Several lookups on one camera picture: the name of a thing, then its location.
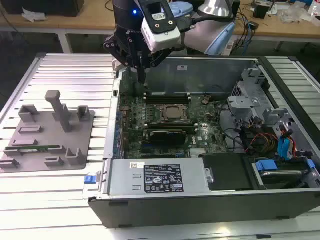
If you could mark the grey metal drive cage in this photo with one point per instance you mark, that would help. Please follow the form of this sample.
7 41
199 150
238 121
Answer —
250 102

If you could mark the clear plastic bags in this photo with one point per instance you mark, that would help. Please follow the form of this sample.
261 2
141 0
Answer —
300 12

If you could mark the RAM slot with white clips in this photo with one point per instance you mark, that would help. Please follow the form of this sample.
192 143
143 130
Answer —
167 93
167 99
170 124

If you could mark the silver chipset heatsink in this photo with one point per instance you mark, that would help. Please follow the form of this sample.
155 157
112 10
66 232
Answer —
198 151

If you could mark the wooden desk white legs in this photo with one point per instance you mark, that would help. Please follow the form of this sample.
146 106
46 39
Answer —
82 21

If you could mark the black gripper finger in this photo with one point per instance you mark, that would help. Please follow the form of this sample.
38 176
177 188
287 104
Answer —
158 58
113 48

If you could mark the green RAM stick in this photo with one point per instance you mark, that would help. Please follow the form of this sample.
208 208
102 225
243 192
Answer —
30 149

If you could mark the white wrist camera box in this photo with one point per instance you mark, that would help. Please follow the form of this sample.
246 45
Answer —
160 37

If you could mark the crumpled white paper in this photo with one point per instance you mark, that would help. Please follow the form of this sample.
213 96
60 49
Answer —
33 15

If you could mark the small black box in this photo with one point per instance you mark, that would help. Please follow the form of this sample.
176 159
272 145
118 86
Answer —
261 11

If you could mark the blue plastic case latch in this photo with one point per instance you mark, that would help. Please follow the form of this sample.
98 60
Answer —
90 180

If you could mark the silver CPU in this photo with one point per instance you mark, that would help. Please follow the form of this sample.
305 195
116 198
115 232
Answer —
173 112

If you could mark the hard disk in blue carrier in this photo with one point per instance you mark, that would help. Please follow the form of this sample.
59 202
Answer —
267 166

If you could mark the CPU socket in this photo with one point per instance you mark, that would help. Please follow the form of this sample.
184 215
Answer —
172 120

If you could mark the green motherboard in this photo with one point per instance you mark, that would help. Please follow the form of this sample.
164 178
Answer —
212 130

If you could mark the grey plastic parts rack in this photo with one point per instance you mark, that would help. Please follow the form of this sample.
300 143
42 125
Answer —
50 135

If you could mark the black plastic shroud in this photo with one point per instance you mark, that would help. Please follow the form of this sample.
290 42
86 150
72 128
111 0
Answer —
225 172

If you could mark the black graphics card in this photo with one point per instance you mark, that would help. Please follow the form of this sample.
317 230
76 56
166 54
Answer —
167 138

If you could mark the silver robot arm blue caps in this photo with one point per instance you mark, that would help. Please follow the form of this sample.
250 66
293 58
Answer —
197 36

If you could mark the grey power supply unit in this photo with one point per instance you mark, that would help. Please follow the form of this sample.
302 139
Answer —
125 180

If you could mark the large black box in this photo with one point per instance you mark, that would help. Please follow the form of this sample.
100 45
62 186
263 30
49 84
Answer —
45 7

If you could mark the black open PC case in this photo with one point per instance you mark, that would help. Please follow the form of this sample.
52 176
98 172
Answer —
175 215

